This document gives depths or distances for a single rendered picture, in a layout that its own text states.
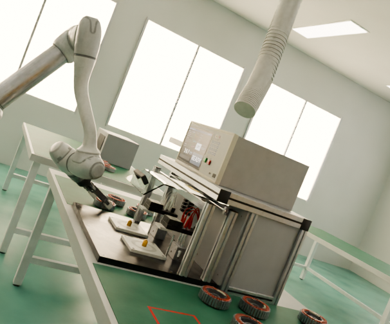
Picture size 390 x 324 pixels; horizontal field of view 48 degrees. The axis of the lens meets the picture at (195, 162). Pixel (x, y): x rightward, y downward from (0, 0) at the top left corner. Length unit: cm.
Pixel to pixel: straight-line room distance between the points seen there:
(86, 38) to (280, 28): 171
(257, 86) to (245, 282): 168
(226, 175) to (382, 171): 778
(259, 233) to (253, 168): 25
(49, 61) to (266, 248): 127
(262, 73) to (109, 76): 359
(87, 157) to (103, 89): 453
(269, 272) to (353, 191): 722
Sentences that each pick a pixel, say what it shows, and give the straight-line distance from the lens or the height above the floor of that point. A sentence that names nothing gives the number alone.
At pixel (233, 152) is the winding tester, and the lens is 166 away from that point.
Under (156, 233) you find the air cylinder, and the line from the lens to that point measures 198.
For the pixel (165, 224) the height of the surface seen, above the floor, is 89.
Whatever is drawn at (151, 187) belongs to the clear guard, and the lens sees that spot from 149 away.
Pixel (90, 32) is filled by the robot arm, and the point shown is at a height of 151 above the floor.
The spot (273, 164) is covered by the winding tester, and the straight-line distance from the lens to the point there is 176.
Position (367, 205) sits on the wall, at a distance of 928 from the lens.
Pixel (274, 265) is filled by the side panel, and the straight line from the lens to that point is 179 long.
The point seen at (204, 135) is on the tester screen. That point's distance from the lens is 187.
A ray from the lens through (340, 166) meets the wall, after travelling 857.
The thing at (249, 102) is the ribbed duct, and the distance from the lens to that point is 300.
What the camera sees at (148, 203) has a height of 91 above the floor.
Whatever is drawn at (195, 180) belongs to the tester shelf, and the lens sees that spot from 173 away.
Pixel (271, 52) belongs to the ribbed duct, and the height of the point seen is 203.
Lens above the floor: 124
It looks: 2 degrees down
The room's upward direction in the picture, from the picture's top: 22 degrees clockwise
